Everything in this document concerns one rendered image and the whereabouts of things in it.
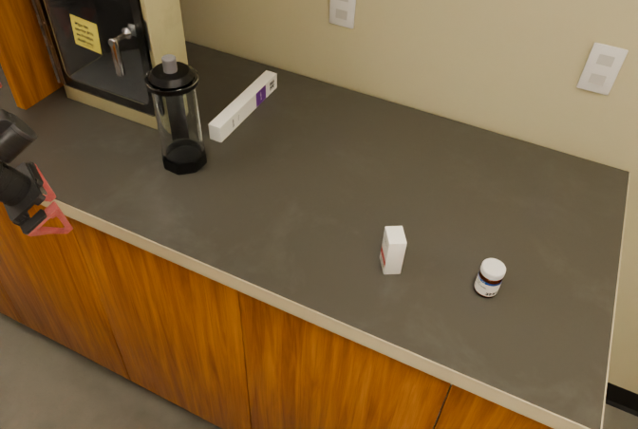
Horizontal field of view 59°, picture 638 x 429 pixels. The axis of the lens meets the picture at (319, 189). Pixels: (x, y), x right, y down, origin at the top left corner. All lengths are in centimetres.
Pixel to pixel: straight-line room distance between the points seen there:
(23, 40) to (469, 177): 111
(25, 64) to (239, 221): 70
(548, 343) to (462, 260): 22
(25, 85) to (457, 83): 108
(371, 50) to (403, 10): 15
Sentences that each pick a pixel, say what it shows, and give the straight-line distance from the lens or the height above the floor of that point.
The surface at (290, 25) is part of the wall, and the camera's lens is 162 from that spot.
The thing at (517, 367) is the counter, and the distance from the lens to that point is 105.
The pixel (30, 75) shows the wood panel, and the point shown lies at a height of 102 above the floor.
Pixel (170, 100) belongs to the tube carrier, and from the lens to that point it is 119.
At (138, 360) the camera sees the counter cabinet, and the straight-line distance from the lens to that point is 181.
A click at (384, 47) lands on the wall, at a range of 152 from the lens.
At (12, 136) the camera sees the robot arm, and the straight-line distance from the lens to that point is 99.
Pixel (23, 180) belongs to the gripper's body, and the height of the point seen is 115.
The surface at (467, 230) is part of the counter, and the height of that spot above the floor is 94.
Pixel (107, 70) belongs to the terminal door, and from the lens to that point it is 143.
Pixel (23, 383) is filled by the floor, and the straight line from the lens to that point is 222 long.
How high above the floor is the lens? 180
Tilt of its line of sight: 43 degrees down
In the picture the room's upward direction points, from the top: 3 degrees clockwise
